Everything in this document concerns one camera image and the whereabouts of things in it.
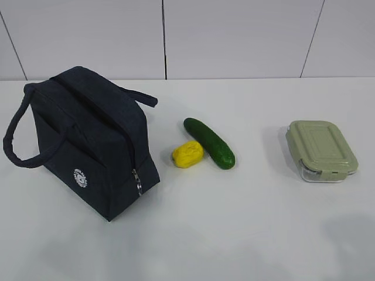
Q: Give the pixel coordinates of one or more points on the yellow toy pepper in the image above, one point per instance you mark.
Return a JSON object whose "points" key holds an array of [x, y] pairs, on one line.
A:
{"points": [[188, 154]]}

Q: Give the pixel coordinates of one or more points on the green cucumber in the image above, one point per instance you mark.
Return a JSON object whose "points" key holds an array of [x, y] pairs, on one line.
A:
{"points": [[218, 149]]}

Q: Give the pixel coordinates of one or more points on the navy blue lunch bag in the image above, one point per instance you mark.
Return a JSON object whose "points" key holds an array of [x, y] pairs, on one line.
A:
{"points": [[93, 135]]}

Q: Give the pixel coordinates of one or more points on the glass container green lid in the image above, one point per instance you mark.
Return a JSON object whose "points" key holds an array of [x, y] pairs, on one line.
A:
{"points": [[320, 151]]}

